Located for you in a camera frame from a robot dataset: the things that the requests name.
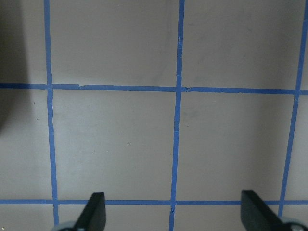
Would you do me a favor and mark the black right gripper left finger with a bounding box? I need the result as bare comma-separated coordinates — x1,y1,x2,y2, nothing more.
73,192,106,231

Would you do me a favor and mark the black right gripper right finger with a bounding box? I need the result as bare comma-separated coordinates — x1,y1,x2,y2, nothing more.
241,190,289,231

